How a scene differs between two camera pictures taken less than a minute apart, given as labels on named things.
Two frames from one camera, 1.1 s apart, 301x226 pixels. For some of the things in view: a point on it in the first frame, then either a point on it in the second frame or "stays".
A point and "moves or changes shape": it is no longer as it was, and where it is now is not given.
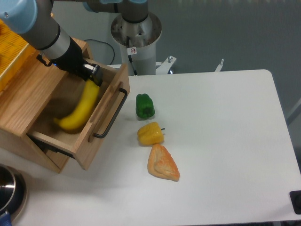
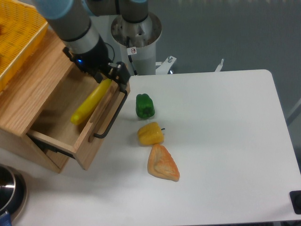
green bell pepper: (144, 106) stays
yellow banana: (83, 108) moves or changes shape
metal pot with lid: (13, 191) stays
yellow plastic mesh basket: (15, 52) stays
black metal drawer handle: (113, 122) stays
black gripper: (73, 62) to (98, 60)
